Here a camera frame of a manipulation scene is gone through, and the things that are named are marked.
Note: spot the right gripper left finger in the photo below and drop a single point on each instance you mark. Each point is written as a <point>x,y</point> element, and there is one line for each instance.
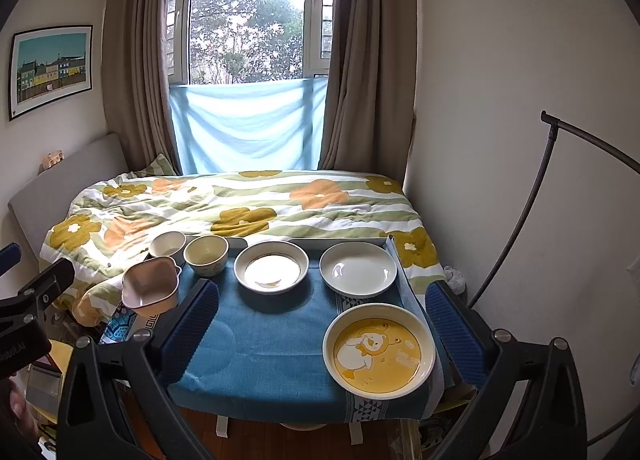
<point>92,421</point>

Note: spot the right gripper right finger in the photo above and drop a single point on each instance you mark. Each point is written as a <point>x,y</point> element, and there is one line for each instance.
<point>550,422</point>

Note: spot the pink handled dish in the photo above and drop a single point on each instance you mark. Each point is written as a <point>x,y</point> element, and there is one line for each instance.
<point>151,287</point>

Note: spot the yellow bear plate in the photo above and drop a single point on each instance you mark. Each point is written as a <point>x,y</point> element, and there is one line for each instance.
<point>379,351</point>

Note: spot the white bowl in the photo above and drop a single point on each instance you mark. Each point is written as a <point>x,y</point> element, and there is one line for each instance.
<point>169,244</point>

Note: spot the cream yellow bowl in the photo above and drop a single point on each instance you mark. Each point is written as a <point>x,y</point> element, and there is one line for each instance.
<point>207,255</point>

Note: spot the white duck print plate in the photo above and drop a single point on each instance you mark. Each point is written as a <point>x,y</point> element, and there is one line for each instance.
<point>272,267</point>

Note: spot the plain white plate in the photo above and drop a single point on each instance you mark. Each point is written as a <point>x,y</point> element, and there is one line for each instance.
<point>357,269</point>

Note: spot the person left hand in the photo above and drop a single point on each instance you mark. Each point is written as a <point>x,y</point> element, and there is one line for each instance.
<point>12,396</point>

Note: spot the grey bed headboard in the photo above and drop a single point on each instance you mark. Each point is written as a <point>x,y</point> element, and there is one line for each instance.
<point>45,200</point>

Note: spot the floral striped duvet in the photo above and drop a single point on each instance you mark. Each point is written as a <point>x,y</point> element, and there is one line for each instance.
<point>110,225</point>

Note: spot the blue patterned table cloth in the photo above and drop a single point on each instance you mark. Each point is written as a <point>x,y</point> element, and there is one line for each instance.
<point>261,360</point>

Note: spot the small pink figurine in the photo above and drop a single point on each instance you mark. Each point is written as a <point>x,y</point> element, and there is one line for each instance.
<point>51,159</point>

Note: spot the green striped pillow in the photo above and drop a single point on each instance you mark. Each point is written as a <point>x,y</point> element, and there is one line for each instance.
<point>159,167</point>

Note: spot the white tray table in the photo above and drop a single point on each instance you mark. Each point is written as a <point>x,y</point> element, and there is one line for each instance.
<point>315,244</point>

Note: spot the framed houses picture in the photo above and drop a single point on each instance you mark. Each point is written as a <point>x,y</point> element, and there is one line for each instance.
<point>47,65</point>

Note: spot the black curved floor lamp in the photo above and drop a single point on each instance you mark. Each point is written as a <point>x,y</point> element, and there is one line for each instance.
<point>570,268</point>

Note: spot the light blue window cloth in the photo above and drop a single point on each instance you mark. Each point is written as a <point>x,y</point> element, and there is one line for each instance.
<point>259,126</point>

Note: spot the right brown curtain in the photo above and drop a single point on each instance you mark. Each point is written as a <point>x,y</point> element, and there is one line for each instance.
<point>369,115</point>

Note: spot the brown curtain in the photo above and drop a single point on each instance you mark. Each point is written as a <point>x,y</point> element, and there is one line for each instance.
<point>369,115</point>
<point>135,83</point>

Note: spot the left brown curtain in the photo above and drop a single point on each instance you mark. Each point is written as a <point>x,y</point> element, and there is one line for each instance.
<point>135,83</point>

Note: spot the white framed window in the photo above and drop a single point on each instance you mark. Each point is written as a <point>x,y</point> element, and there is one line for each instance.
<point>226,42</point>

